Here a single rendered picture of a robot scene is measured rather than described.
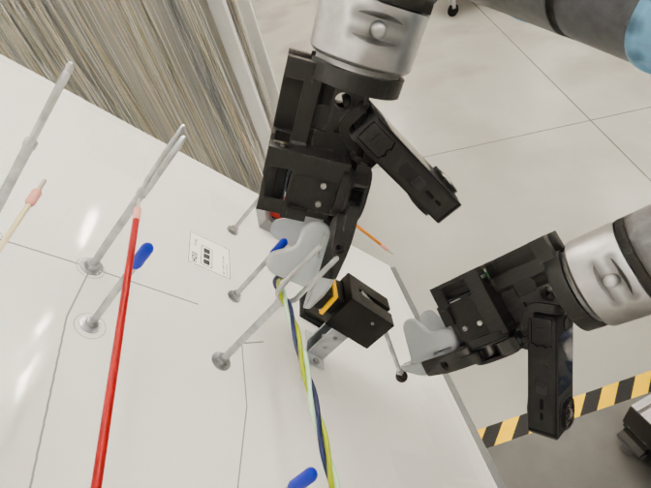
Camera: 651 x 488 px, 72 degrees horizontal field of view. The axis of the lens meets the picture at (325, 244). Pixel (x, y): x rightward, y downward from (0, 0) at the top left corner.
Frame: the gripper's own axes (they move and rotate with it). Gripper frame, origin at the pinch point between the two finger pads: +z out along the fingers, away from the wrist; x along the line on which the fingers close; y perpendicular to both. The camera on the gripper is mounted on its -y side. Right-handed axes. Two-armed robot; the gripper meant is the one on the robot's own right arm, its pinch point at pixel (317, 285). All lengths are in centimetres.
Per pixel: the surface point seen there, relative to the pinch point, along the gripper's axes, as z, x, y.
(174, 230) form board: 0.9, -6.0, 14.6
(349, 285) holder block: -0.6, -0.2, -3.1
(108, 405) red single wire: -7.9, 21.6, 11.6
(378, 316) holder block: 0.8, 2.0, -6.2
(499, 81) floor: 5, -260, -131
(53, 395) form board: 0.0, 15.6, 16.7
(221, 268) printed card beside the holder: 3.4, -4.4, 9.3
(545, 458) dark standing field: 77, -40, -91
